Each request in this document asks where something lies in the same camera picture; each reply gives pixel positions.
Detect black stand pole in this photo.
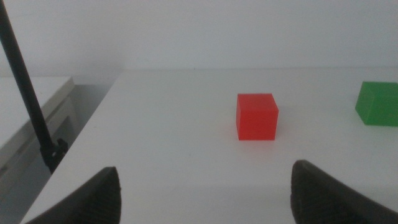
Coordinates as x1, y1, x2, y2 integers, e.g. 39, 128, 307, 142
0, 0, 55, 156

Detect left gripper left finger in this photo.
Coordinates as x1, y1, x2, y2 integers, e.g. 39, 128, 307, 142
24, 166, 122, 224

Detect green cube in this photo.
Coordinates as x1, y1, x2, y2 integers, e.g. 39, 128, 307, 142
354, 81, 398, 128

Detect black pole clamp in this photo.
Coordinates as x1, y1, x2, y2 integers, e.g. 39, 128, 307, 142
39, 138, 69, 174

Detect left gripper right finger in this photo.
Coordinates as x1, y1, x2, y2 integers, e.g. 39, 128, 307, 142
290, 159, 398, 224

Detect red cube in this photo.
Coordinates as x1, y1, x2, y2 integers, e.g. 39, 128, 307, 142
235, 93, 279, 141

